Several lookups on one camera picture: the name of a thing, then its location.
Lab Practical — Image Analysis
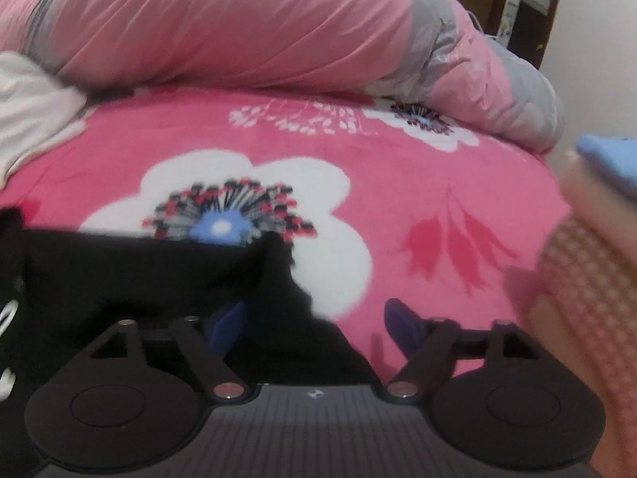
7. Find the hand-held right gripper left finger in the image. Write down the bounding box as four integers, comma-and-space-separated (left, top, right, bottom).
90, 301, 247, 402

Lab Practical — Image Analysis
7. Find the pink floral bed sheet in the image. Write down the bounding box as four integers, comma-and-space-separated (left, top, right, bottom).
0, 84, 573, 384

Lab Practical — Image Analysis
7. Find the brown wooden door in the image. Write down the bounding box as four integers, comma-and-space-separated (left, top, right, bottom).
485, 0, 565, 68

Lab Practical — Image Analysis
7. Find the blue folded cloth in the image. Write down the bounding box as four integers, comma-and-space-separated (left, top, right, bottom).
574, 134, 637, 185

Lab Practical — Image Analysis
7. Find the black garment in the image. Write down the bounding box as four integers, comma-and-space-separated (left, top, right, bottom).
0, 206, 381, 478

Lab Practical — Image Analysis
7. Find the pink and grey quilt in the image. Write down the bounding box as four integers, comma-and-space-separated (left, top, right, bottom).
0, 0, 565, 153

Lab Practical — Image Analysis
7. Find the white cloth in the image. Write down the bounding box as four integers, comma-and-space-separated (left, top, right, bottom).
0, 52, 88, 185

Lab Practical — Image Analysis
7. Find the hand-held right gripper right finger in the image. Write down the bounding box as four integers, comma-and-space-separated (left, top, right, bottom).
384, 299, 541, 403

